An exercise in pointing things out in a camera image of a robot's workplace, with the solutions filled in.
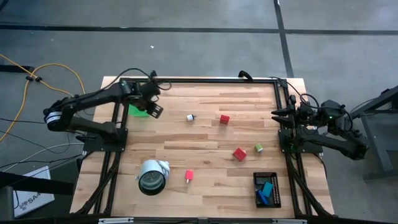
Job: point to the red cube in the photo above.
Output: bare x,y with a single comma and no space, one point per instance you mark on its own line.
224,119

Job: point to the silver metal bracket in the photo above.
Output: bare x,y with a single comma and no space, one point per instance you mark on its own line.
116,221
289,221

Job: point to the dark metal stand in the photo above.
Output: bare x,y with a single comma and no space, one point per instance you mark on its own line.
376,146

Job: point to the green cylinder with white end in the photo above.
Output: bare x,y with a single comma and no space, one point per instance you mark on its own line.
258,147

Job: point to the black plastic basket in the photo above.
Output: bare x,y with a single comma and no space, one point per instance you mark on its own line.
276,186

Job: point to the small white cylinder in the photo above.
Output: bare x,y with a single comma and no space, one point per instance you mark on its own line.
189,117

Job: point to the blue block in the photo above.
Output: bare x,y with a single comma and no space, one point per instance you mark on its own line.
261,197

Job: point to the white case with logo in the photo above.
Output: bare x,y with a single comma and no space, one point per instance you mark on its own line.
31,202

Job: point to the red rectangular block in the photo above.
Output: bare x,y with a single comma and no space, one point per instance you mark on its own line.
239,154

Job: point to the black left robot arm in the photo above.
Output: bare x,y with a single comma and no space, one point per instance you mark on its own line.
93,98

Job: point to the green plastic basket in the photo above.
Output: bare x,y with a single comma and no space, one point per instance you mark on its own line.
136,112

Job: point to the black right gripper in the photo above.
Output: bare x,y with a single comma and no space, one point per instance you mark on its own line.
303,114

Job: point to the white round desk fan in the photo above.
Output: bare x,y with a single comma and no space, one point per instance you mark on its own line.
152,174

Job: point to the teal block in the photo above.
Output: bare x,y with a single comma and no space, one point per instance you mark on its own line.
267,188

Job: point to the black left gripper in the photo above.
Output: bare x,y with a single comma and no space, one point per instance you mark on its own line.
138,93

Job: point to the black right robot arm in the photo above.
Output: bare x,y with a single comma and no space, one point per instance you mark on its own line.
335,144

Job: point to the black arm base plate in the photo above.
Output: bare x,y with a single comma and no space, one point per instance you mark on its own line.
314,147
102,145

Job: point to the black aluminium table frame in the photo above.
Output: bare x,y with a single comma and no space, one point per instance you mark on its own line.
202,80

